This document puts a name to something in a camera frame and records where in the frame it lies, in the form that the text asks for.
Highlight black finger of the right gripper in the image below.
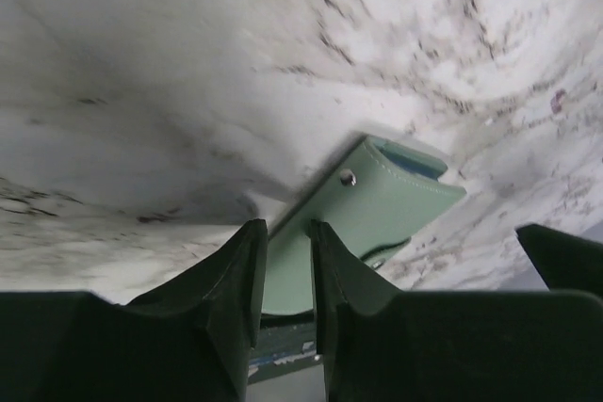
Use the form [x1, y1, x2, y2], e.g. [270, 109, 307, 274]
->
[515, 223, 603, 291]

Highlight green leather card holder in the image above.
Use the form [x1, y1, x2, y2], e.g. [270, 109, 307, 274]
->
[262, 136, 465, 316]

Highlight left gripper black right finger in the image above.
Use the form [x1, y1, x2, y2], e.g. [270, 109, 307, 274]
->
[310, 221, 602, 401]

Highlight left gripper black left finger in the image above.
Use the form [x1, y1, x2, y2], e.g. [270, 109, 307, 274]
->
[1, 219, 268, 401]

